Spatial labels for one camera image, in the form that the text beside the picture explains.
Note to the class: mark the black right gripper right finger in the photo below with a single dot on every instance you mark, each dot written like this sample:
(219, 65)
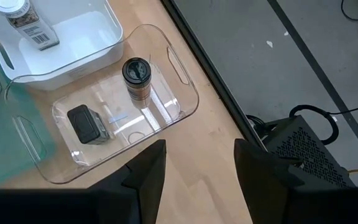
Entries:
(266, 193)

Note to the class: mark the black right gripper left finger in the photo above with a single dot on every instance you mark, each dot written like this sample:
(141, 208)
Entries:
(135, 193)

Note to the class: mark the black-lid orange-label spice jar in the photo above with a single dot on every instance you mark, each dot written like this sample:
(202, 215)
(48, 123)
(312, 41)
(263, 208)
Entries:
(137, 81)

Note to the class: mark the white-lid bagel seasoning jar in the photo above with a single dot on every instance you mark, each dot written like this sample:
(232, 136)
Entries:
(26, 21)

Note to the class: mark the black perforated computer tower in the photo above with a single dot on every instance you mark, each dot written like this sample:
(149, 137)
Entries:
(309, 155)

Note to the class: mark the clear plastic bin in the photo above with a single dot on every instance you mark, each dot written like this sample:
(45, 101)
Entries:
(172, 102)

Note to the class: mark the white plastic bin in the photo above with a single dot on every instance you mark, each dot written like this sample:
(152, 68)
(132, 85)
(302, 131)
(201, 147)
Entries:
(82, 40)

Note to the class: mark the black aluminium table frame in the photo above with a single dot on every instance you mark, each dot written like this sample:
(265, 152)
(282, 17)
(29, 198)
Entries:
(210, 71)

